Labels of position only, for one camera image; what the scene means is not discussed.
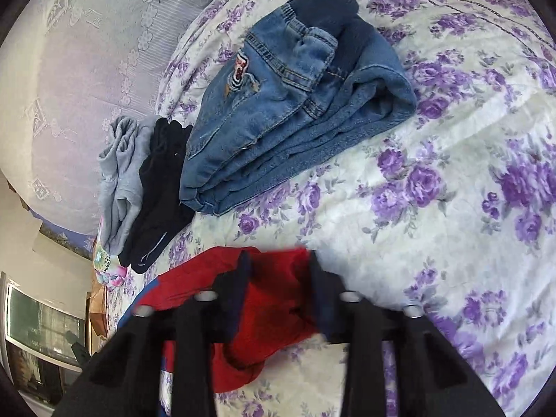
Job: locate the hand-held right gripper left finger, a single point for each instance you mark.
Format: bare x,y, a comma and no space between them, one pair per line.
236,304

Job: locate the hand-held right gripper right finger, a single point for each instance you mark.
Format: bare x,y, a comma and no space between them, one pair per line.
323,304

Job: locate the blue fleece garment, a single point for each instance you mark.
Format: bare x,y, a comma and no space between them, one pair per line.
269,295

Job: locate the folded black pants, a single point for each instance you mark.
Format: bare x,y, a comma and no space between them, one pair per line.
160,200

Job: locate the folded grey pants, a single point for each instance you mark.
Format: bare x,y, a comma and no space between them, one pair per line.
119,182

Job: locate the folded colourful floral blanket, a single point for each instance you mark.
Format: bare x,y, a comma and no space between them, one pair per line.
106,269

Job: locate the purple floral bedsheet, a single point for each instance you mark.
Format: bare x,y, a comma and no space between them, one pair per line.
434,226

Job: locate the brown wooden furniture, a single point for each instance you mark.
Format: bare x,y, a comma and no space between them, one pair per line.
97,308

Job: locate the folded blue jeans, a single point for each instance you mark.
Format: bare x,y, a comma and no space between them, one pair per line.
269,139

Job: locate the framed glass pane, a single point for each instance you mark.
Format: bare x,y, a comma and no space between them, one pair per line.
43,321

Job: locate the white lace pillow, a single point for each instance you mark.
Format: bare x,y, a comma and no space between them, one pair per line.
65,95

